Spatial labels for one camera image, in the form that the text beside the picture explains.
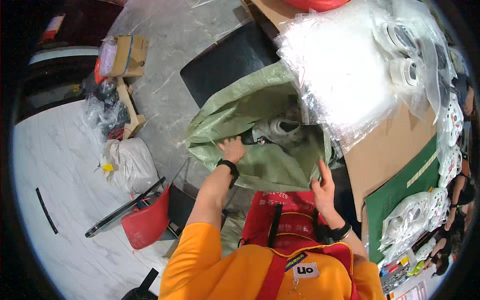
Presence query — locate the black metal bar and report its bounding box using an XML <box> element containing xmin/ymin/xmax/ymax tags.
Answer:
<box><xmin>85</xmin><ymin>176</ymin><xmax>167</xmax><ymax>239</ymax></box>

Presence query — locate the brown cardboard sheet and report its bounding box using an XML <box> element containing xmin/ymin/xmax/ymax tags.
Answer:
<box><xmin>343</xmin><ymin>104</ymin><xmax>438</xmax><ymax>223</ymax></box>

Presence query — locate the person's body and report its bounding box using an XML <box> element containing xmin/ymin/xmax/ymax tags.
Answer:
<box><xmin>159</xmin><ymin>190</ymin><xmax>386</xmax><ymax>300</ymax></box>

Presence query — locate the black strip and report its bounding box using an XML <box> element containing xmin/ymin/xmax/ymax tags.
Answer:
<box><xmin>35</xmin><ymin>187</ymin><xmax>59</xmax><ymax>235</ymax></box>

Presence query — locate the green woven sack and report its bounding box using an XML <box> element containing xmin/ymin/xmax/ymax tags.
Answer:
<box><xmin>184</xmin><ymin>61</ymin><xmax>333</xmax><ymax>192</ymax></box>

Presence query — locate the white woven sack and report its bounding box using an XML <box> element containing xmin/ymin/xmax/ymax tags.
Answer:
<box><xmin>100</xmin><ymin>137</ymin><xmax>161</xmax><ymax>194</ymax></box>

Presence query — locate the person's right hand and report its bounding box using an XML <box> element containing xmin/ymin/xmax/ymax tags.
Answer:
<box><xmin>311</xmin><ymin>159</ymin><xmax>341</xmax><ymax>226</ymax></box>

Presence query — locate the person's left hand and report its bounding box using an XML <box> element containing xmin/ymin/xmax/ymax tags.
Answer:
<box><xmin>217</xmin><ymin>136</ymin><xmax>247</xmax><ymax>165</ymax></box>

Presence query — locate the black wrist band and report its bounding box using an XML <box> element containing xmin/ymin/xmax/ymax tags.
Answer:
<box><xmin>329</xmin><ymin>222</ymin><xmax>353</xmax><ymax>243</ymax></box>
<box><xmin>216</xmin><ymin>158</ymin><xmax>240</xmax><ymax>189</ymax></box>

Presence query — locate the black object with red mark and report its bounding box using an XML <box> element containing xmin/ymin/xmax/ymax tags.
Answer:
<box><xmin>241</xmin><ymin>133</ymin><xmax>271</xmax><ymax>146</ymax></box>

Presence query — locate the pile of clear plastic bags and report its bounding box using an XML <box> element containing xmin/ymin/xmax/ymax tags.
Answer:
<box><xmin>275</xmin><ymin>0</ymin><xmax>457</xmax><ymax>158</ymax></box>

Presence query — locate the heap of bagged black items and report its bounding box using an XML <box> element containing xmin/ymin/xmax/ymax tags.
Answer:
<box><xmin>84</xmin><ymin>76</ymin><xmax>131</xmax><ymax>142</ymax></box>

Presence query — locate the red plastic chair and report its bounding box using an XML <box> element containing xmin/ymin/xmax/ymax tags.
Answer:
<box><xmin>120</xmin><ymin>183</ymin><xmax>172</xmax><ymax>251</ymax></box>

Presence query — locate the black mat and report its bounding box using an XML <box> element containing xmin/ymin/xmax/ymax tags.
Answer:
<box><xmin>180</xmin><ymin>21</ymin><xmax>281</xmax><ymax>109</ymax></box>

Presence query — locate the red plastic bag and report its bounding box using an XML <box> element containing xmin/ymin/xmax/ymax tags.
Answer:
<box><xmin>283</xmin><ymin>0</ymin><xmax>352</xmax><ymax>13</ymax></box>

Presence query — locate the green cutting mat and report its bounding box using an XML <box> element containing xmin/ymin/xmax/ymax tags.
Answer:
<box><xmin>364</xmin><ymin>134</ymin><xmax>442</xmax><ymax>264</ymax></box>

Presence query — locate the white clog shoe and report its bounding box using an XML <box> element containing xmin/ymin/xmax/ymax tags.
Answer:
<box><xmin>251</xmin><ymin>115</ymin><xmax>305</xmax><ymax>146</ymax></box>

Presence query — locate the heap of bagged white clogs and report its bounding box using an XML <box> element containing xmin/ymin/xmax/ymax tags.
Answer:
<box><xmin>378</xmin><ymin>187</ymin><xmax>449</xmax><ymax>264</ymax></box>

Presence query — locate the black bag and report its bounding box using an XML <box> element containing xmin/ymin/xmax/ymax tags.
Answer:
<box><xmin>121</xmin><ymin>268</ymin><xmax>160</xmax><ymax>300</ymax></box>

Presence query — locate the wooden stand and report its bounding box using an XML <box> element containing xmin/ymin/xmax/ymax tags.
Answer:
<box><xmin>116</xmin><ymin>77</ymin><xmax>147</xmax><ymax>140</ymax></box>

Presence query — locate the brown cardboard box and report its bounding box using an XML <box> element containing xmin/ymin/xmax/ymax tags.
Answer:
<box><xmin>241</xmin><ymin>0</ymin><xmax>303</xmax><ymax>34</ymax></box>

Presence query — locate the cardboard box with blue strap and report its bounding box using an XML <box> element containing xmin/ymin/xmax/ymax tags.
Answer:
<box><xmin>98</xmin><ymin>34</ymin><xmax>150</xmax><ymax>78</ymax></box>

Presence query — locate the clutter of small items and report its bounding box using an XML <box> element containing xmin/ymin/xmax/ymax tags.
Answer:
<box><xmin>378</xmin><ymin>250</ymin><xmax>429</xmax><ymax>300</ymax></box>

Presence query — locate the row of white clog shoes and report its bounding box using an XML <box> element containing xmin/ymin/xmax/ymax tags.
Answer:
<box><xmin>436</xmin><ymin>91</ymin><xmax>466</xmax><ymax>189</ymax></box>

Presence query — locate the dark cabinet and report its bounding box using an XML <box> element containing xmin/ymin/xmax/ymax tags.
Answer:
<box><xmin>23</xmin><ymin>0</ymin><xmax>125</xmax><ymax>121</ymax></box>

